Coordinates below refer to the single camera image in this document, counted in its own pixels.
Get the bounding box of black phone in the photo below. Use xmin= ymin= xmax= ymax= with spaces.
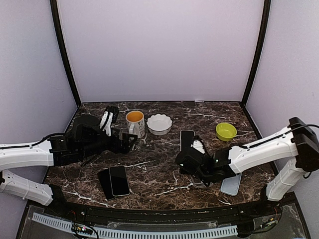
xmin=180 ymin=131 xmax=195 ymax=152
xmin=97 ymin=168 xmax=115 ymax=200

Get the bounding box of black left frame post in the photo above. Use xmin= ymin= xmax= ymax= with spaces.
xmin=49 ymin=0 xmax=82 ymax=107

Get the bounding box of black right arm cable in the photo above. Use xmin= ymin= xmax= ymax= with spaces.
xmin=286 ymin=124 xmax=319 ymax=179

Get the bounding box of white scalloped dish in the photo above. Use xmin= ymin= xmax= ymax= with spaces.
xmin=147 ymin=114 xmax=173 ymax=136

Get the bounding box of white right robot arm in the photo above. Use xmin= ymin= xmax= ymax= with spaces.
xmin=175 ymin=117 xmax=319 ymax=216

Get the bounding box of silver-edged phone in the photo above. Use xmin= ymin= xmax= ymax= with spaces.
xmin=110 ymin=166 xmax=130 ymax=197

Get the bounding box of light blue phone case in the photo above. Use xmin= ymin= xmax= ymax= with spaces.
xmin=220 ymin=173 xmax=242 ymax=196

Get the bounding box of lime green bowl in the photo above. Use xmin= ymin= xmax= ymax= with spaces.
xmin=216 ymin=122 xmax=237 ymax=141

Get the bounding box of white floral mug orange inside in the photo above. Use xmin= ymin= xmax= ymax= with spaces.
xmin=126 ymin=111 xmax=146 ymax=139

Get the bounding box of small circuit board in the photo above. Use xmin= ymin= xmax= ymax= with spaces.
xmin=71 ymin=223 xmax=93 ymax=236

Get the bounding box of black right frame post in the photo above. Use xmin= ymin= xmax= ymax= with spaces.
xmin=241 ymin=0 xmax=271 ymax=107

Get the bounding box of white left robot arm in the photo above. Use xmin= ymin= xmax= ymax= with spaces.
xmin=0 ymin=113 xmax=138 ymax=217

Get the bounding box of beige phone case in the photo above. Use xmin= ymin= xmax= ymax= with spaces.
xmin=179 ymin=129 xmax=196 ymax=150

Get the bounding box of clear magsafe phone case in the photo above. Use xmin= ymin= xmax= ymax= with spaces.
xmin=190 ymin=175 xmax=206 ymax=188

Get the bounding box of white slotted cable duct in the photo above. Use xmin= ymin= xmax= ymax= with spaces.
xmin=32 ymin=212 xmax=239 ymax=239

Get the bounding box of black frame post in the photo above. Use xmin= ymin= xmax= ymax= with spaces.
xmin=49 ymin=0 xmax=82 ymax=107
xmin=241 ymin=0 xmax=271 ymax=107

